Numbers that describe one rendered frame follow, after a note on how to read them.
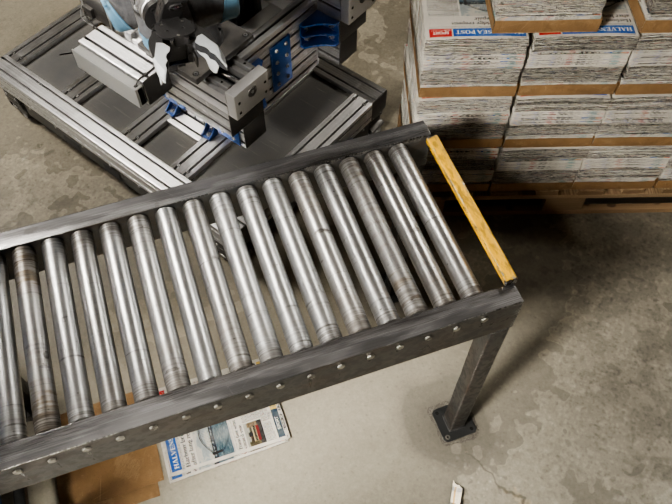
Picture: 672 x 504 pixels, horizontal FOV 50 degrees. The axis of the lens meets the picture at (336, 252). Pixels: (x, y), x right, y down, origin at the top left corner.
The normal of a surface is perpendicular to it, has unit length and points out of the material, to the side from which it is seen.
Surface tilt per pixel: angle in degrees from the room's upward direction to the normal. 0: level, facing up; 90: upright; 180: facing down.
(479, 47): 91
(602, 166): 90
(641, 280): 0
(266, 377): 0
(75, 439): 0
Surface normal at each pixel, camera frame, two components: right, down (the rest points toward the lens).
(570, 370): 0.00, -0.54
